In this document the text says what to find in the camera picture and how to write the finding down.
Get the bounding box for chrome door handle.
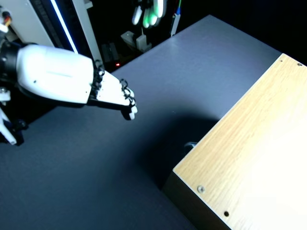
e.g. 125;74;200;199
183;141;198;151

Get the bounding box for light wood cabinet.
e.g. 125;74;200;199
162;53;307;230

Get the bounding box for white plug adapter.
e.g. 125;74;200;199
136;28;153;51

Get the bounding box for black power strip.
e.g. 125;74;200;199
100;42;121;67

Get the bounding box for white column with blue light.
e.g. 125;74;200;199
8;0;103;67

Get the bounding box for grey table cloth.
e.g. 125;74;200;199
0;14;283;230

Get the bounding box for white cable connector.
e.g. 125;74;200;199
170;13;181;37

